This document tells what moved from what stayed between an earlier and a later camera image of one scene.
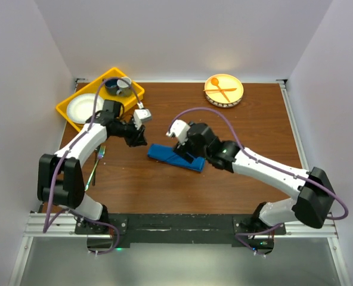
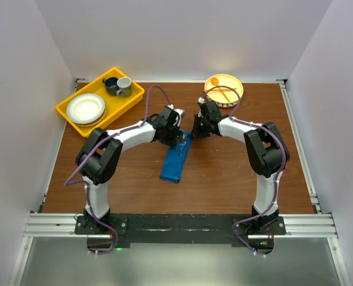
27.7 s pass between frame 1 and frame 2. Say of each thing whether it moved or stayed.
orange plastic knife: stayed
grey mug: stayed
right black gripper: moved
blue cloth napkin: moved
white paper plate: stayed
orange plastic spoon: stayed
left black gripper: moved
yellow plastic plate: stayed
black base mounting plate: stayed
